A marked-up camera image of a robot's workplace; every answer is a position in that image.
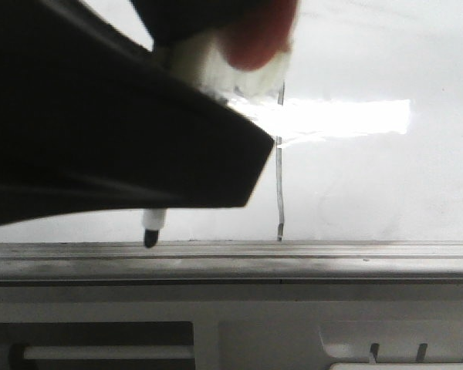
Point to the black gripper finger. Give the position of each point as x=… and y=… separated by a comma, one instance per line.
x=172, y=21
x=88, y=123

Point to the white whiteboard marker pen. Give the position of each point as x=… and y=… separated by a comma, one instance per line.
x=202, y=63

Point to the red magnet taped to marker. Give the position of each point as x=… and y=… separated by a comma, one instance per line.
x=259, y=35

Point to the grey aluminium whiteboard tray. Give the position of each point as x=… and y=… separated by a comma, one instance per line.
x=231, y=260

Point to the white whiteboard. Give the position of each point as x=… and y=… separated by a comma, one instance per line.
x=367, y=136

